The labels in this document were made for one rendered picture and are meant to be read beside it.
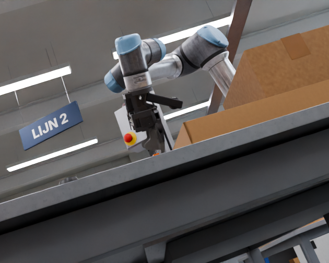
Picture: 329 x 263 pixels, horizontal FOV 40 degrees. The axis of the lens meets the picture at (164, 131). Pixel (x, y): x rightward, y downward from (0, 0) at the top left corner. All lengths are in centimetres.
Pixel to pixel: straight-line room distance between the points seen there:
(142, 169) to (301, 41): 68
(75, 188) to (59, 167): 814
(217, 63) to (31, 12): 343
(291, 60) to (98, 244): 69
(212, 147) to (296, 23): 672
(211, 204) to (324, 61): 62
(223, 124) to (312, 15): 680
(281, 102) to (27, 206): 35
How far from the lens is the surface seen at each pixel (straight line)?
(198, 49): 167
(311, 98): 64
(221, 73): 165
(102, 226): 53
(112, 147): 860
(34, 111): 645
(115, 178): 50
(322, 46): 112
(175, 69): 166
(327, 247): 711
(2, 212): 51
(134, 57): 126
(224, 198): 56
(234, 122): 58
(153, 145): 130
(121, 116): 193
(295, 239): 331
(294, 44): 110
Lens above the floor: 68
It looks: 19 degrees up
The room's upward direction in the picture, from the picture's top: 21 degrees counter-clockwise
